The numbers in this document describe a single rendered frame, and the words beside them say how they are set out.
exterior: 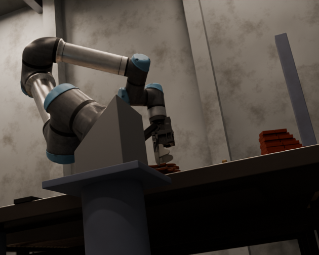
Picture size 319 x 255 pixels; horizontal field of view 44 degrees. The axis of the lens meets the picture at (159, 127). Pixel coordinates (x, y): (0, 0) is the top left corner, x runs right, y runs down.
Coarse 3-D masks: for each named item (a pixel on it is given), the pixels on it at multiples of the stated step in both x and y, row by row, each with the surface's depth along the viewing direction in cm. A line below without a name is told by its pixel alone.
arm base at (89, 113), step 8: (88, 104) 115; (96, 104) 116; (80, 112) 114; (88, 112) 112; (96, 112) 111; (72, 120) 114; (80, 120) 112; (88, 120) 110; (96, 120) 109; (72, 128) 116; (80, 128) 112; (88, 128) 109; (80, 136) 114
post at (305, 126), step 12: (276, 36) 347; (288, 48) 341; (288, 60) 338; (288, 72) 335; (288, 84) 332; (300, 84) 329; (300, 96) 326; (300, 108) 323; (300, 120) 320; (300, 132) 318; (312, 132) 315; (312, 144) 312
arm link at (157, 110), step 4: (152, 108) 161; (156, 108) 161; (160, 108) 161; (164, 108) 163; (148, 112) 163; (152, 112) 161; (156, 112) 160; (160, 112) 161; (164, 112) 162; (148, 116) 163; (152, 116) 161
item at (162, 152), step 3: (159, 144) 156; (162, 144) 156; (159, 147) 155; (162, 147) 155; (159, 150) 154; (162, 150) 154; (165, 150) 154; (168, 150) 154; (156, 153) 153; (159, 153) 153; (162, 153) 153; (165, 153) 153; (168, 153) 153; (156, 156) 152; (159, 156) 152; (162, 156) 153; (156, 159) 152; (156, 162) 152; (159, 162) 152; (159, 165) 152
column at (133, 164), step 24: (120, 168) 96; (144, 168) 98; (72, 192) 111; (96, 192) 102; (120, 192) 102; (96, 216) 100; (120, 216) 99; (144, 216) 105; (96, 240) 98; (120, 240) 97; (144, 240) 101
